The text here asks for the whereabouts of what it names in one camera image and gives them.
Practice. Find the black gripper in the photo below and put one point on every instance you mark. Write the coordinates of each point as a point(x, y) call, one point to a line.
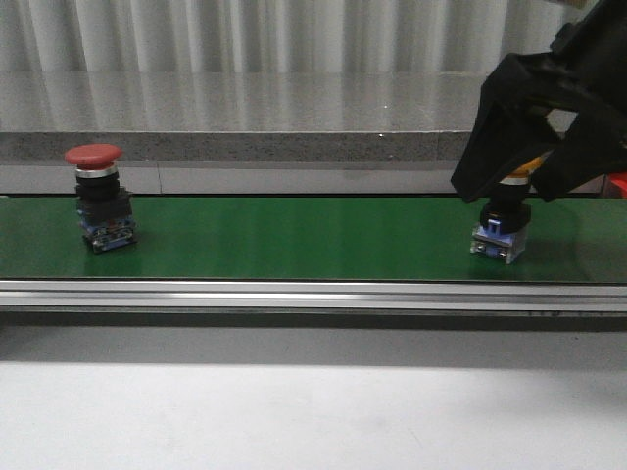
point(573, 95)

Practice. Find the red object behind counter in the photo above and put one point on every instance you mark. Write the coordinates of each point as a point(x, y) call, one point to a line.
point(615, 186)

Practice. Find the green conveyor belt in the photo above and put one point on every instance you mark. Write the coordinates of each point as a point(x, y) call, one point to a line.
point(315, 238)

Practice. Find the grey speckled stone counter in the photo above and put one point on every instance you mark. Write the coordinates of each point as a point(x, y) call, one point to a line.
point(240, 133)

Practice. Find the white pleated curtain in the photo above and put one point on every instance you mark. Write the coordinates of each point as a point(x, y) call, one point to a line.
point(275, 36)

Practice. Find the aluminium conveyor frame rail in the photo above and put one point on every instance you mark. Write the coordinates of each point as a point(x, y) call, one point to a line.
point(414, 296)

